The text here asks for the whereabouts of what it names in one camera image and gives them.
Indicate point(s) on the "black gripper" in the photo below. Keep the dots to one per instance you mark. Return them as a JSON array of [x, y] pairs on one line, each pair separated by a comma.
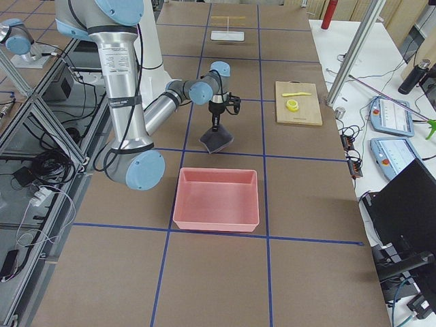
[[215, 110]]

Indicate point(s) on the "grey microfibre cloth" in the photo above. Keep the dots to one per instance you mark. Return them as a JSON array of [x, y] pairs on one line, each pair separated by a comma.
[[214, 141]]

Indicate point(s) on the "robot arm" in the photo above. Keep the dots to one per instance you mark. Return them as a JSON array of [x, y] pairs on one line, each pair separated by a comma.
[[131, 158]]

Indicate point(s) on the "white rectangular tray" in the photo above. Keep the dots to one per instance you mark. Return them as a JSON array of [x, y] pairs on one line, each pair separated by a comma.
[[227, 36]]

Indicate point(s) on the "wooden cutting board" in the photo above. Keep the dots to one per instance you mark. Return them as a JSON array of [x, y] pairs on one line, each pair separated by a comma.
[[309, 106]]

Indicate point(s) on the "pink plastic bin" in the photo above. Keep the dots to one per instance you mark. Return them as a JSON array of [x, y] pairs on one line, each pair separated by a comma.
[[217, 199]]

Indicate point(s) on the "yellow plastic knife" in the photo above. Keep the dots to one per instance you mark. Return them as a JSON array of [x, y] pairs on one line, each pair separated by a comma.
[[296, 94]]

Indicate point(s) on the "wooden stick outer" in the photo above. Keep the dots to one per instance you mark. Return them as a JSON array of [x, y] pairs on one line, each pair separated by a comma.
[[229, 17]]

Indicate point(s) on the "small metal cylinder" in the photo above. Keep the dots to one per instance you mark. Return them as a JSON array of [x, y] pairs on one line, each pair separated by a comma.
[[339, 112]]

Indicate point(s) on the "red bottle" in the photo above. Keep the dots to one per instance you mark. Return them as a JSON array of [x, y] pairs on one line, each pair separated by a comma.
[[330, 10]]

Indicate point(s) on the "far teach pendant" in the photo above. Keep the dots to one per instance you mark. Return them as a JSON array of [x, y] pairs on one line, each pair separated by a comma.
[[388, 117]]

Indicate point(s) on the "teach pendant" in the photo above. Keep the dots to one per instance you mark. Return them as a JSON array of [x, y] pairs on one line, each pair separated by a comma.
[[388, 117], [393, 154]]

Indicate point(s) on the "near teach pendant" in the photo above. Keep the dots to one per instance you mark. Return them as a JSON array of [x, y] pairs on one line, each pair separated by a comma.
[[393, 154]]

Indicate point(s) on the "black bottle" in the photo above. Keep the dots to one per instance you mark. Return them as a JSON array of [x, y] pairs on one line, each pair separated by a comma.
[[414, 77]]

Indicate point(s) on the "black monitor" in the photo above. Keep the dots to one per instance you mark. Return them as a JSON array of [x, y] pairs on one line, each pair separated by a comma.
[[403, 215]]

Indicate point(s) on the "grabber reacher tool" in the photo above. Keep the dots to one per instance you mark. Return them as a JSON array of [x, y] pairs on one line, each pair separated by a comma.
[[427, 120]]

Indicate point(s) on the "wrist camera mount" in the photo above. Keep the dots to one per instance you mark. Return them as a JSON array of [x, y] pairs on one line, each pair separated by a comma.
[[232, 104]]

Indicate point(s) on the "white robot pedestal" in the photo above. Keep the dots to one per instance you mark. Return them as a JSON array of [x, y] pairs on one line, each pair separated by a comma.
[[154, 78]]

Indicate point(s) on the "aluminium frame post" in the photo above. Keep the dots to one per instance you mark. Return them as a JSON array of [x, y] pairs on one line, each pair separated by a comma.
[[360, 37]]

